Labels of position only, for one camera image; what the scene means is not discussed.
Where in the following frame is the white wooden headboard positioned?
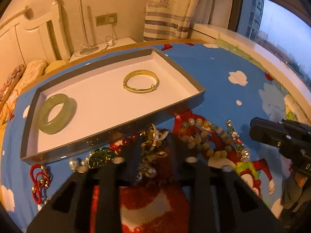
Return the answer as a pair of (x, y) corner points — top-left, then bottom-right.
(1, 0), (71, 84)

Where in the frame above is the green gold pendant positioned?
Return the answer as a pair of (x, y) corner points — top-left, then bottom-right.
(88, 147), (115, 169)

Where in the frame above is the white nightstand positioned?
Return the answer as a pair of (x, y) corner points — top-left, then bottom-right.
(69, 37), (136, 62)

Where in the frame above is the blue cartoon tablecloth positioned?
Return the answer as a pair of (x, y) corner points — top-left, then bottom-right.
(1, 43), (310, 232)

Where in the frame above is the yellow quilted pillow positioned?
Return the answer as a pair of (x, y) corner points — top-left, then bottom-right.
(1, 60), (67, 125)

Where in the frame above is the white desk lamp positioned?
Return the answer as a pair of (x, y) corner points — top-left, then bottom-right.
(78, 0), (99, 56)

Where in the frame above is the red cord charm bracelet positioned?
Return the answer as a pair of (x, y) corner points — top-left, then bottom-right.
(29, 163), (52, 205)

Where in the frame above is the embroidered patterned pillow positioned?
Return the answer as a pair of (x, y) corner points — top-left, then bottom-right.
(1, 64), (26, 103)

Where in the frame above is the grey shallow cardboard tray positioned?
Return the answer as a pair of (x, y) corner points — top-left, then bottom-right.
(20, 48), (205, 165)

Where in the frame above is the white charger cable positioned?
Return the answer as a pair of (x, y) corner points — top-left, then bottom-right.
(74, 23), (119, 56)

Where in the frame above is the wall power outlet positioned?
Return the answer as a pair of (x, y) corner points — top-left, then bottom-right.
(95, 13), (118, 27)

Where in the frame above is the gold engraved bangle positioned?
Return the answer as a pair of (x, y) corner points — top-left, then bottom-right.
(123, 70), (160, 94)

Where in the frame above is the flower pin brooch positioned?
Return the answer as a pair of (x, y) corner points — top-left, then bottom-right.
(226, 120), (250, 162)

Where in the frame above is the gloved right hand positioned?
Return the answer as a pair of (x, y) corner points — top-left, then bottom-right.
(281, 170), (310, 212)

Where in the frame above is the window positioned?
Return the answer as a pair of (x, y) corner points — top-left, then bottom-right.
(228, 0), (310, 88)

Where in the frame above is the silver pearl brooch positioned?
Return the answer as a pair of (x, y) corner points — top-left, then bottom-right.
(135, 151), (168, 183)

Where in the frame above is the green jade bangle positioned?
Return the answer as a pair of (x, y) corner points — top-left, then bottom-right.
(38, 94), (75, 135)

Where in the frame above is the multicolour stone bead bracelet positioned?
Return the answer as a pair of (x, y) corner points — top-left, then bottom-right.
(178, 118), (235, 162)

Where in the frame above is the boat print curtain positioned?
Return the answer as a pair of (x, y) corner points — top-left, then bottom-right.
(143, 0), (213, 42)

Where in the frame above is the dark red bead bracelet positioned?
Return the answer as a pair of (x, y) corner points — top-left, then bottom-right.
(109, 131), (171, 156)

